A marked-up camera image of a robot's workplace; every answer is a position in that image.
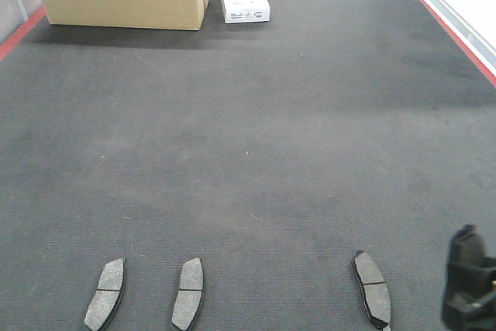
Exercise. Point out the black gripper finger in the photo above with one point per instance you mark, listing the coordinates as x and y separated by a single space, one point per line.
470 295

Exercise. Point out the brake pad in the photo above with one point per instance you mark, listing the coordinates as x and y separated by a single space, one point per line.
466 246
108 295
188 302
374 290

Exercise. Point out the grey conveyor belt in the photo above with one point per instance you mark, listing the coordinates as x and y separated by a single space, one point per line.
272 151

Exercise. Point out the right red conveyor rail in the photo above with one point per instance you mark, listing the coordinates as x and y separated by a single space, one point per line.
465 36

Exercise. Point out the red conveyor side rail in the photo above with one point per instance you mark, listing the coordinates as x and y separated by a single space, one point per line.
13 40

